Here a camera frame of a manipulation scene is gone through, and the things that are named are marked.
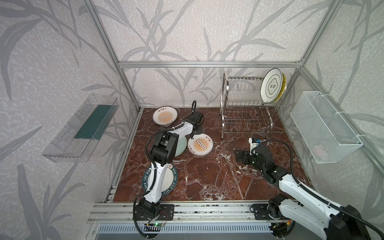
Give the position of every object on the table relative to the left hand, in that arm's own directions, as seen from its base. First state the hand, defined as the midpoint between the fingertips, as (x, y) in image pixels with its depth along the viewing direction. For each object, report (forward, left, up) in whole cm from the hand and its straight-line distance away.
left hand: (197, 129), depth 106 cm
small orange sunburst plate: (-12, -3, -1) cm, 13 cm away
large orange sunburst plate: (+14, +25, -1) cm, 29 cm away
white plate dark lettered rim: (-37, +14, 0) cm, 39 cm away
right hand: (-22, -25, +11) cm, 35 cm away
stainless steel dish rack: (+24, -38, -2) cm, 44 cm away
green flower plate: (-13, +10, -1) cm, 16 cm away
